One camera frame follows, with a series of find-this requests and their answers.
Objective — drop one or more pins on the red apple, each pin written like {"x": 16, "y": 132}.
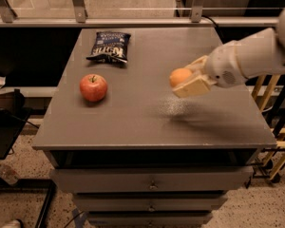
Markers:
{"x": 93, "y": 87}

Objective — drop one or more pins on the orange fruit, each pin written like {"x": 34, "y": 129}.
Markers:
{"x": 178, "y": 75}

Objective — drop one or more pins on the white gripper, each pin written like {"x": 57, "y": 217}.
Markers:
{"x": 222, "y": 65}

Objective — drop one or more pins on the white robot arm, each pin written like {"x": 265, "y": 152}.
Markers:
{"x": 262, "y": 53}

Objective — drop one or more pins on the metal railing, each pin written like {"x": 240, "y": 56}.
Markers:
{"x": 135, "y": 13}

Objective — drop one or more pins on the dark blue chip bag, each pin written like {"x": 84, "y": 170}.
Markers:
{"x": 110, "y": 47}

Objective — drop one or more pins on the grey drawer cabinet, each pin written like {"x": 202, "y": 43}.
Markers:
{"x": 141, "y": 155}

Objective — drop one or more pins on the yellow wooden ladder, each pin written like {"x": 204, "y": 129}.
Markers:
{"x": 269, "y": 94}

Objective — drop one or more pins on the black side table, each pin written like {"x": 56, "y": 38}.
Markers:
{"x": 13, "y": 117}

